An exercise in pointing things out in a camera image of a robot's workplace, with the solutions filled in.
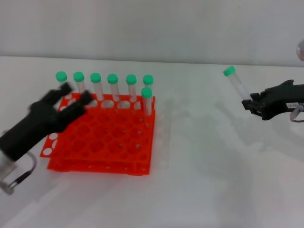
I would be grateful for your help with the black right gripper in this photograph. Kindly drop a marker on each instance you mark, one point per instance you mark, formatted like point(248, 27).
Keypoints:
point(280, 99)

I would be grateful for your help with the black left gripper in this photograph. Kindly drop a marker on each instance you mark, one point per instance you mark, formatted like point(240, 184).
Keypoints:
point(35, 126)

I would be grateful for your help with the clear test tube green cap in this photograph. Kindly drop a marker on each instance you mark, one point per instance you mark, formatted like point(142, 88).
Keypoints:
point(78, 76)
point(229, 70)
point(112, 78)
point(95, 77)
point(146, 92)
point(148, 79)
point(61, 76)
point(131, 79)

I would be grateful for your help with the orange plastic test tube rack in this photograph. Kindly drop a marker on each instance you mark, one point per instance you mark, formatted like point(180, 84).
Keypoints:
point(107, 142)

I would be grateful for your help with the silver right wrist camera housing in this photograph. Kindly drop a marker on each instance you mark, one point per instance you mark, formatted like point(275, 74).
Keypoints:
point(301, 50)

